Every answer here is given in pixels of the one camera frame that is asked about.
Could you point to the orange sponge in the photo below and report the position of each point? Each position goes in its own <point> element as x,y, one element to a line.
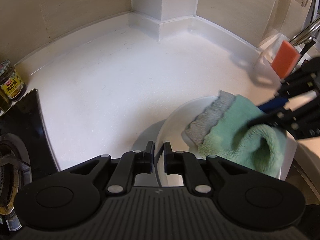
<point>285,57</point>

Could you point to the yellow label sauce jar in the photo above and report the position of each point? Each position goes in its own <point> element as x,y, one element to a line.
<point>12,85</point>

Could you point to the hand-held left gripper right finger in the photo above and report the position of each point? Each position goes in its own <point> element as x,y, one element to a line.
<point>166,155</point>

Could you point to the gas burner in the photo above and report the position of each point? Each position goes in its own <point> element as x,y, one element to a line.
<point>12,180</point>

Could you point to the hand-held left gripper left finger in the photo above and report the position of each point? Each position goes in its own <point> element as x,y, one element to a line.
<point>151,155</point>

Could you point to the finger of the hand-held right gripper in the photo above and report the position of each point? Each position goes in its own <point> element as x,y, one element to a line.
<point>275,118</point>
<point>272,103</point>

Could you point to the white bowl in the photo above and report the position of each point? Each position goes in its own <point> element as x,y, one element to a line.
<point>175,130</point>

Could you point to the glass pot lid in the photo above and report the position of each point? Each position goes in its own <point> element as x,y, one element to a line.
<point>305,31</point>

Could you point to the green cloth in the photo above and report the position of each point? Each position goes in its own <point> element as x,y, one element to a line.
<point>237,130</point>

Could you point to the black glass cooktop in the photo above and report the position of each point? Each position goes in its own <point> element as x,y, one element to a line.
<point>25,120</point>

